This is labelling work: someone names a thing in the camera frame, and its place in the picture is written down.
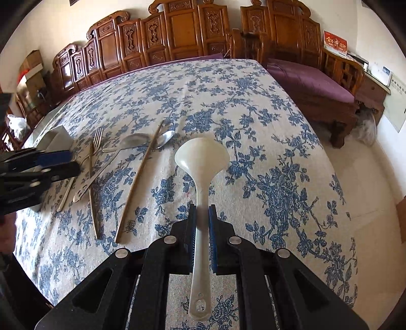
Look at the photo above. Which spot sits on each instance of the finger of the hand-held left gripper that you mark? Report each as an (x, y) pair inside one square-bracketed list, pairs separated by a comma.
[(63, 170), (54, 158)]

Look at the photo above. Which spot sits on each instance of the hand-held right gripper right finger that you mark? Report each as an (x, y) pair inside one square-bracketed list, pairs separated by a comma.
[(212, 241)]

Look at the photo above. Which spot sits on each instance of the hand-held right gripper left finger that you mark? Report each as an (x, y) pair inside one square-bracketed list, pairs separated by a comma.
[(190, 241)]

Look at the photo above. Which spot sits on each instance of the grey metal tray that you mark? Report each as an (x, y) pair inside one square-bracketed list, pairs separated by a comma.
[(58, 136)]

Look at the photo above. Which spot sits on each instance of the silver metal fork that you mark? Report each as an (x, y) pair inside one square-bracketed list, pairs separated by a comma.
[(98, 136)]

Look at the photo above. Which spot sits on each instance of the white plastic ladle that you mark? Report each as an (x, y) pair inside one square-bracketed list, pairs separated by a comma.
[(201, 155)]

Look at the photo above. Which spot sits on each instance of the white plastic bag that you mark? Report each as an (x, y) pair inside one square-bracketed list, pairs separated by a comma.
[(17, 125)]

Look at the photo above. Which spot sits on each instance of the wooden dining chair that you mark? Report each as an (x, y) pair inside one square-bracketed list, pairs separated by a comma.
[(6, 138), (27, 109)]

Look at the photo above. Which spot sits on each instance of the large printed cardboard box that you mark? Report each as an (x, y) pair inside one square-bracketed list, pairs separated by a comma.
[(33, 84)]

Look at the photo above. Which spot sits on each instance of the brown cardboard box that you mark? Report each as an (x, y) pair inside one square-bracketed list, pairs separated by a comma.
[(30, 60)]

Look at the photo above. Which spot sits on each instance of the small silver spoon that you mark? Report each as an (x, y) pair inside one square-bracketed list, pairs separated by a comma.
[(165, 138)]

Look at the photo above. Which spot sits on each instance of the blue floral tablecloth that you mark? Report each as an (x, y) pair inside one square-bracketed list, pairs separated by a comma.
[(253, 142)]

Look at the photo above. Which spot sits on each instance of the long carved wooden sofa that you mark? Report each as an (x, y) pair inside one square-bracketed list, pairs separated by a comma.
[(177, 28)]

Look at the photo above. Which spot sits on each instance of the purple sofa cushion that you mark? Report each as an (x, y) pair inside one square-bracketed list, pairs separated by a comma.
[(212, 56)]

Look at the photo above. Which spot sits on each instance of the purple armchair cushion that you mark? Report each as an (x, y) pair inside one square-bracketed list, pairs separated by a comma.
[(310, 82)]

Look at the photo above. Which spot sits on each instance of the grey fluffy duster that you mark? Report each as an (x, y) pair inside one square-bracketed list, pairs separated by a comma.
[(366, 127)]

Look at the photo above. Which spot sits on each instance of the wooden side table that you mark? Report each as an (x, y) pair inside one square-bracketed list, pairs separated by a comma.
[(374, 92)]

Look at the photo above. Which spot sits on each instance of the carved wooden armchair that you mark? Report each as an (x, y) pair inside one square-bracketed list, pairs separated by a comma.
[(285, 28)]

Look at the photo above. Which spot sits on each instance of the red printed box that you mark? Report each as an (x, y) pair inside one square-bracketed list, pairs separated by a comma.
[(335, 43)]

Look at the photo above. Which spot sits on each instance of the white printed box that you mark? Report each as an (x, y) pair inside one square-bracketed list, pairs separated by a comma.
[(380, 73)]

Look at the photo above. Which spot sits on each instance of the beige wall panel door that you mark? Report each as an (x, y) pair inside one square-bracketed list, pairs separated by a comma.
[(395, 101)]

